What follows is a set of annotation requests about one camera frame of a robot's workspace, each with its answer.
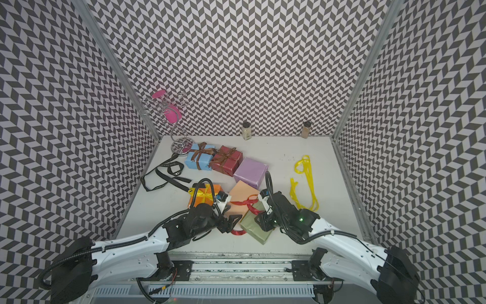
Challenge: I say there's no orange gift box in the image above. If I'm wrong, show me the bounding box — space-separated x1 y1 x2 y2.
188 183 224 209

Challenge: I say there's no green gift box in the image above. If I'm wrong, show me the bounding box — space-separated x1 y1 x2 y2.
240 210 273 244

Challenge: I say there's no peach gift box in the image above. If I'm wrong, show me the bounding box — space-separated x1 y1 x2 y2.
225 181 259 217

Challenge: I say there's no purple gift box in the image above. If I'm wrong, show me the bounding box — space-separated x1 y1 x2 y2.
234 157 268 189

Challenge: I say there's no black ribbon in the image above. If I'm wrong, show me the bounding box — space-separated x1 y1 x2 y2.
140 153 192 193

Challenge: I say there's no yellow ribbon of peach box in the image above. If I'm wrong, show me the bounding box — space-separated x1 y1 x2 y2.
289 155 320 212

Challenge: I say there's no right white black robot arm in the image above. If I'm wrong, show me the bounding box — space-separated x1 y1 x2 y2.
255 189 423 303

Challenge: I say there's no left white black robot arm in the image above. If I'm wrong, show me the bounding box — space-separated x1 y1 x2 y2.
35 204 242 303

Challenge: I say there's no blue gift box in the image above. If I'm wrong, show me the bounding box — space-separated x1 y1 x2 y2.
185 142 216 171

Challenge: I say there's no red gift box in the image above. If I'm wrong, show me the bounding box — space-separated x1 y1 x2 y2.
210 146 244 177

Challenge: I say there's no brown ribbon on blue box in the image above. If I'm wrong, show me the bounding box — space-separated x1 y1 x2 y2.
189 142 217 171

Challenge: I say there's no brown spice jar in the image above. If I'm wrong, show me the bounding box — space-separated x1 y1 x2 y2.
301 121 311 139

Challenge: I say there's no light spice jar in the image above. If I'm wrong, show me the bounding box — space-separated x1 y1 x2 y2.
242 121 252 140

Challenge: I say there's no silver pink jewelry stand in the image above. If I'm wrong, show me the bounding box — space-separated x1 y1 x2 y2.
142 89 194 156

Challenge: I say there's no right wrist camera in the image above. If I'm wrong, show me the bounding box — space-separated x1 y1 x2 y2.
258 189 270 212

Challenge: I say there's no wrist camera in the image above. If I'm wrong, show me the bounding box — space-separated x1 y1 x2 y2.
258 189 270 212
215 191 231 212

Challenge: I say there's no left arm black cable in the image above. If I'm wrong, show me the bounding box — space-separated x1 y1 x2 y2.
189 177 217 210

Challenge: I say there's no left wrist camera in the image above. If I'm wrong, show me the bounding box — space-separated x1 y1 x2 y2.
215 191 231 212

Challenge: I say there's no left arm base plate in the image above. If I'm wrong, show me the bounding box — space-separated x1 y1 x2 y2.
150 260 194 282

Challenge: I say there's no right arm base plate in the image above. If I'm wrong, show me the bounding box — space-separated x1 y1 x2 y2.
291 260 315 282

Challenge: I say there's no aluminium front rail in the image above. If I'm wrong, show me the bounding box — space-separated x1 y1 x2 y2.
87 252 403 286

